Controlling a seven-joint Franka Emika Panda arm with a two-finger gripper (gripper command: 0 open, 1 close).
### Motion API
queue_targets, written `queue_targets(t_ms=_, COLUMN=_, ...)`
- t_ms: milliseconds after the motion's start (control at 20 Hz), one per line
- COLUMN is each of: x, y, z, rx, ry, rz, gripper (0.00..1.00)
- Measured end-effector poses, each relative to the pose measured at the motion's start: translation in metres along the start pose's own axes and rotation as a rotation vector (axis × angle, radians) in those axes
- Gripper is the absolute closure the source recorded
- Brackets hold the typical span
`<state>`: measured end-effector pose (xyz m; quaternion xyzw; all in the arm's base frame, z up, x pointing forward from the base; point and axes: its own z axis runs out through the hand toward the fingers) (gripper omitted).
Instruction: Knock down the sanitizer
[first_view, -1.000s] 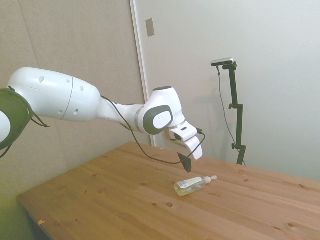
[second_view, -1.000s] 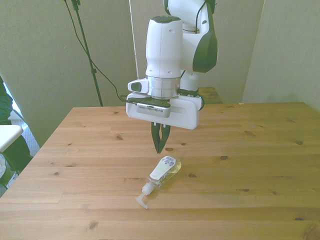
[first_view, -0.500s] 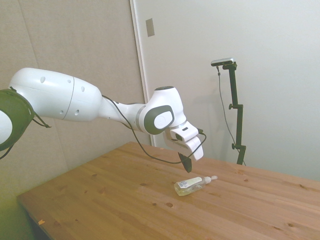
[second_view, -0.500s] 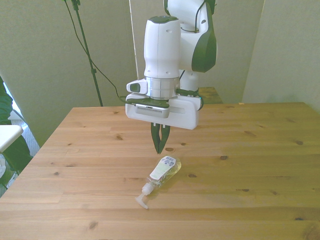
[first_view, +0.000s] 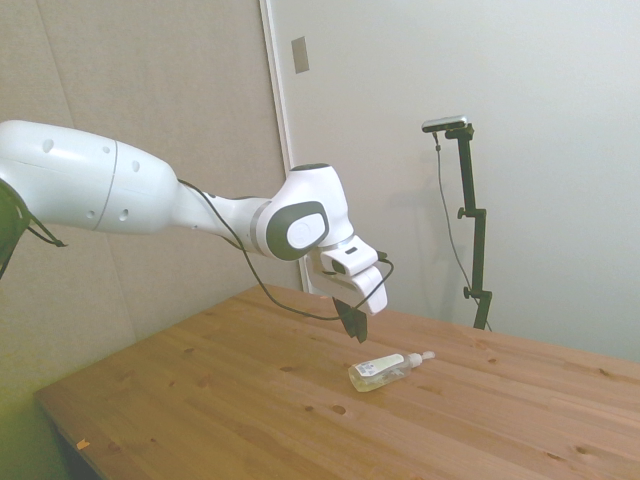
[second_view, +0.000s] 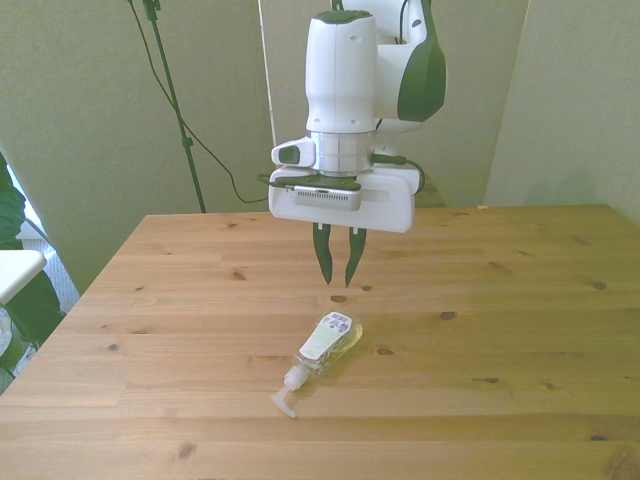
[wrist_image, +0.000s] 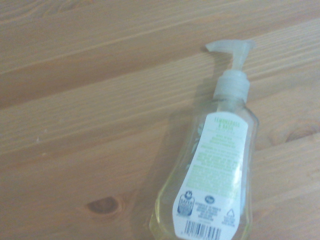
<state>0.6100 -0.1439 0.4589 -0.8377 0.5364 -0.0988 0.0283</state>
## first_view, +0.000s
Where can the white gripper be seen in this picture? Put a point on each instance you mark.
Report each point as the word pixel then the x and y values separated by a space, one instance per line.
pixel 372 292

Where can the clear hand sanitizer bottle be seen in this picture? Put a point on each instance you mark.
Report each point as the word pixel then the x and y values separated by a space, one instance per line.
pixel 375 372

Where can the white door trim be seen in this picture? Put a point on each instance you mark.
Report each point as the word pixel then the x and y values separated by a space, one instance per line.
pixel 282 100

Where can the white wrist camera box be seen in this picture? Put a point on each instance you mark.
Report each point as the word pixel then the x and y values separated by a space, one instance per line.
pixel 350 257

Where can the silver camera on stand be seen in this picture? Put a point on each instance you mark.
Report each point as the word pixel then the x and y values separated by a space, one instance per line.
pixel 445 123

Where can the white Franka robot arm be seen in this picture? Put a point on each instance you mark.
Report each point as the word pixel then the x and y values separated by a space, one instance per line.
pixel 100 180

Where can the grey wall plate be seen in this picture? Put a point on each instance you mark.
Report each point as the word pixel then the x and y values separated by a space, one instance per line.
pixel 300 55

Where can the black camera stand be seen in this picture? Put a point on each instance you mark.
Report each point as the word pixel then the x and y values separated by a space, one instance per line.
pixel 475 225

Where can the small orange scrap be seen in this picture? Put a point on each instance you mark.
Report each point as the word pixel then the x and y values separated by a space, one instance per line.
pixel 83 443

